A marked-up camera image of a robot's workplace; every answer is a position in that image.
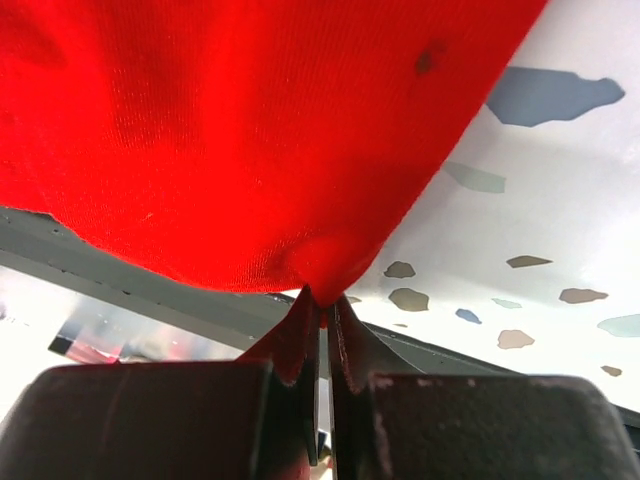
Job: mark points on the red t shirt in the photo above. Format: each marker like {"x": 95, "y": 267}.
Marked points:
{"x": 242, "y": 146}

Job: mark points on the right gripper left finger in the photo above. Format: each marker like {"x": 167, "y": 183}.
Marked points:
{"x": 251, "y": 418}

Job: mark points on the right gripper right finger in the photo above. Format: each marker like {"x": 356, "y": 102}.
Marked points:
{"x": 392, "y": 421}

